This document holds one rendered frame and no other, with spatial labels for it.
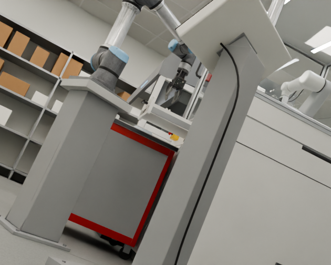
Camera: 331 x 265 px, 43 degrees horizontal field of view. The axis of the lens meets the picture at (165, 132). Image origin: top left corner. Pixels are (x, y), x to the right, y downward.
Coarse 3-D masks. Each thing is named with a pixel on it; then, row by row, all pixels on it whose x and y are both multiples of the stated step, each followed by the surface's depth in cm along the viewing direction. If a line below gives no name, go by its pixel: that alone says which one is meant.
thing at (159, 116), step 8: (152, 112) 242; (160, 112) 243; (168, 112) 245; (152, 120) 259; (160, 120) 250; (168, 120) 244; (176, 120) 245; (184, 120) 247; (168, 128) 262; (176, 128) 253; (184, 128) 246; (184, 136) 264
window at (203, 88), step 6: (264, 0) 251; (270, 0) 240; (264, 6) 245; (204, 78) 305; (210, 78) 289; (204, 84) 297; (204, 90) 289; (198, 96) 298; (198, 102) 291; (192, 108) 298; (192, 114) 291
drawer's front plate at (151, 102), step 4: (152, 100) 241; (144, 104) 267; (148, 104) 250; (152, 104) 241; (144, 108) 257; (148, 108) 242; (144, 112) 249; (148, 112) 240; (140, 116) 259; (144, 116) 250
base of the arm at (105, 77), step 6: (102, 66) 212; (96, 72) 212; (102, 72) 211; (108, 72) 211; (114, 72) 212; (96, 78) 208; (102, 78) 210; (108, 78) 210; (114, 78) 213; (102, 84) 208; (108, 84) 209; (114, 84) 213; (114, 90) 214
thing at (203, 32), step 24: (216, 0) 151; (240, 0) 151; (192, 24) 153; (216, 24) 156; (240, 24) 160; (264, 24) 164; (192, 48) 161; (216, 48) 165; (264, 48) 174; (264, 72) 186
